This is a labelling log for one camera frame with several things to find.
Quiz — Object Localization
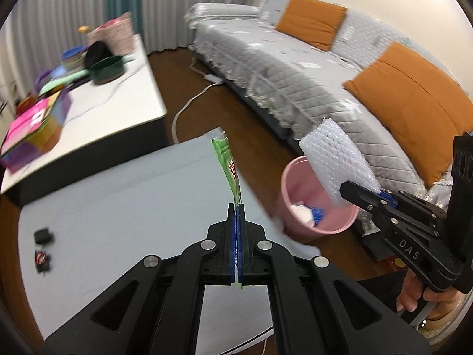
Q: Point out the dark green bowl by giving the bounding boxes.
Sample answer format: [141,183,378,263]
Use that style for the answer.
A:
[90,55,124,85]

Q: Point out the white bubble wrap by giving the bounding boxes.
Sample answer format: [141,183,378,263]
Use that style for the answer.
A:
[299,118,381,208]

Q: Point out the grey tablecloth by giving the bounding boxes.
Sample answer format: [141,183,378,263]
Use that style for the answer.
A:
[17,128,322,341]

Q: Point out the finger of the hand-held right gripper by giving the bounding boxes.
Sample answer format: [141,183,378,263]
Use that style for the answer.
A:
[339,180,465,293]
[380,190,450,230]

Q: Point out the white curtain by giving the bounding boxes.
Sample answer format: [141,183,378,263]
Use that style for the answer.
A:
[0,0,237,95]

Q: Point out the pink patterned basket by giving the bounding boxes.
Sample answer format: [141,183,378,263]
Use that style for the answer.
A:
[87,11,134,57]

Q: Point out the green snack wrapper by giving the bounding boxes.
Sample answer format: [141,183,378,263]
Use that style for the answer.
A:
[210,137,245,291]

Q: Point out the blue lidded containers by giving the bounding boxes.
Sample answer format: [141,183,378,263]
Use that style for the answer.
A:
[61,45,87,69]

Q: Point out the person's right hand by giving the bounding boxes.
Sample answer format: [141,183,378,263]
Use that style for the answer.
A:
[395,268,470,320]

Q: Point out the mint green flat item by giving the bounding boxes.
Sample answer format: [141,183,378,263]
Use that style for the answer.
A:
[39,70,91,95]

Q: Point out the pink waste bin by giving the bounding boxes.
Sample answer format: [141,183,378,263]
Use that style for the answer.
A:
[280,155,360,243]

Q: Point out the small orange cushion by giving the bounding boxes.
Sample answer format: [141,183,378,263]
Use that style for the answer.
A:
[275,0,348,52]

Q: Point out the black red snack wrapper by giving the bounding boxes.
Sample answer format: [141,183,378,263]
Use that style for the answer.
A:
[34,250,52,273]

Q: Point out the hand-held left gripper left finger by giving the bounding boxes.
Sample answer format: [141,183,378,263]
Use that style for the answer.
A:
[42,203,237,355]

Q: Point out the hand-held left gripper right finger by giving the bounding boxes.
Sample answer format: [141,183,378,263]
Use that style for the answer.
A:
[236,203,433,355]

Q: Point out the small black wrapper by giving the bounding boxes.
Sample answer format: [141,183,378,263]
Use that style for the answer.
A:
[33,228,55,245]

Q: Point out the large orange cushion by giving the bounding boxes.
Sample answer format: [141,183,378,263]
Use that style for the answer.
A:
[343,41,473,189]

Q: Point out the white crumpled paper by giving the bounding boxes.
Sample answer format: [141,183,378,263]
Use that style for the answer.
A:
[290,201,315,226]

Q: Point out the grey quilted sofa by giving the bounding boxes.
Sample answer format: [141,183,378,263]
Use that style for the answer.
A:
[184,0,473,208]

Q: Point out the black hat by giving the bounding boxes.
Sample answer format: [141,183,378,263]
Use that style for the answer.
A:
[84,41,113,70]

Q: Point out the white top coffee table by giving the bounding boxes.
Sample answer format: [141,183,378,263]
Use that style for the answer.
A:
[0,33,169,208]

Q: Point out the colourful toy box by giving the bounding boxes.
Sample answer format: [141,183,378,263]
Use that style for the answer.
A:
[0,89,72,172]

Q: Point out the white floor power cable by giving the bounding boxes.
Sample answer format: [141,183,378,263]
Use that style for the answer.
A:
[172,81,222,145]

